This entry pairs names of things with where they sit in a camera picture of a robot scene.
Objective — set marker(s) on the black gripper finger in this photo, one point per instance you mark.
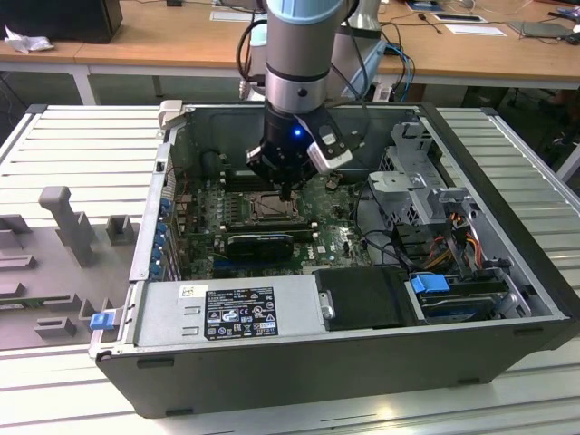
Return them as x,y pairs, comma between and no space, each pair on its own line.
283,190
290,188

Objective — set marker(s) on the silver CPU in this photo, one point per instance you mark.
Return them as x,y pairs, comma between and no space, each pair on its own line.
274,207

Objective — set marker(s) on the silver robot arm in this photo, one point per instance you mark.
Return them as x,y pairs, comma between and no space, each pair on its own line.
294,63

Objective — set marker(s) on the CPU socket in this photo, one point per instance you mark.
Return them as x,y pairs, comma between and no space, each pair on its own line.
272,218

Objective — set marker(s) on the black RAM slot bank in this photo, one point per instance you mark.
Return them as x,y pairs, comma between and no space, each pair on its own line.
240,181
267,224

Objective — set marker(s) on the blue expansion slot clip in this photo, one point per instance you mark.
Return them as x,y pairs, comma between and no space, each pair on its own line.
165,207
158,256
156,271
161,236

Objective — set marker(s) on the black battery holder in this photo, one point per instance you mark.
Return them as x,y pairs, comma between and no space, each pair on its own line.
333,183

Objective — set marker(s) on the black graphics card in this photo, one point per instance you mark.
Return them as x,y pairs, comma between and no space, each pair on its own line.
260,247

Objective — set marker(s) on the green motherboard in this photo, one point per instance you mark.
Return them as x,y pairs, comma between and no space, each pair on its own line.
335,244

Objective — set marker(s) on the silver metal drive cage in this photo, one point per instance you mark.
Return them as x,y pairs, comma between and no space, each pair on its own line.
394,183

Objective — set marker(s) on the white power adapter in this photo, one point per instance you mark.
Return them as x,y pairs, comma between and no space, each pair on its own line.
383,93

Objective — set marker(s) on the pale blue teach pendant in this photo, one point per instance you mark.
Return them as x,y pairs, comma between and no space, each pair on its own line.
369,68

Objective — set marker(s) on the black plastic shroud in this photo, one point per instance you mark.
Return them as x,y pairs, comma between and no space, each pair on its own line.
362,294

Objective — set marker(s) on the black label sticker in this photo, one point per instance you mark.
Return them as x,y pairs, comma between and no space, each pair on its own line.
242,312

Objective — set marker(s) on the white barcode sticker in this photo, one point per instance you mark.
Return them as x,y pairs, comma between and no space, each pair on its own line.
194,290

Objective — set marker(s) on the wooden desk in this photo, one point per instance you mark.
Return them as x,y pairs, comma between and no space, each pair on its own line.
41,56
190,41

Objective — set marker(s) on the white flat keyboard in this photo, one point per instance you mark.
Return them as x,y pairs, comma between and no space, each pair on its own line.
226,16

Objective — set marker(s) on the hard disk in blue carrier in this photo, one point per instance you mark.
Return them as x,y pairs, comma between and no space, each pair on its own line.
428,285

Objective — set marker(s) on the silver power supply unit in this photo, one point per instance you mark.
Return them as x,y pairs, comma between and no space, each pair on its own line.
158,312

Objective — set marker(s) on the black open PC case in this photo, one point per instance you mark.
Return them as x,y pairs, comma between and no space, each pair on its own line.
317,371

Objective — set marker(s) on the blue book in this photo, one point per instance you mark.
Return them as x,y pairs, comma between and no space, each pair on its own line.
423,5

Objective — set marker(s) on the white framed tablet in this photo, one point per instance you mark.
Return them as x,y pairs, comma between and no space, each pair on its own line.
457,17

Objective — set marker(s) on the blue plastic latch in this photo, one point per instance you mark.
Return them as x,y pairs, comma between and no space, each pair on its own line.
100,321

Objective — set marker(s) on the white paper sheet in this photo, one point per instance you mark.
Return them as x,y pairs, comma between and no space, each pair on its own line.
476,30

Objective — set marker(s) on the grey parts rack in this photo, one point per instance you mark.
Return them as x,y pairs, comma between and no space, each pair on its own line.
45,272

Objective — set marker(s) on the black box on desk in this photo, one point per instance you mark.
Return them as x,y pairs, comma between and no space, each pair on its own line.
59,20

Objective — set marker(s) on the crumpled white paper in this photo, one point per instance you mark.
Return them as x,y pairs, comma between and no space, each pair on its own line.
27,43

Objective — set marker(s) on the dark grey laptop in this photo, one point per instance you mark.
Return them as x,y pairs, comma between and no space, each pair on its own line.
539,29

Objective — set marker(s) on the green RAM stick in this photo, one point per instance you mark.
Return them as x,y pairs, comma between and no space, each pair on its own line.
11,304

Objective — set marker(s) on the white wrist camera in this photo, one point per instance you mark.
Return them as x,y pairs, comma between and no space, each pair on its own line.
328,156

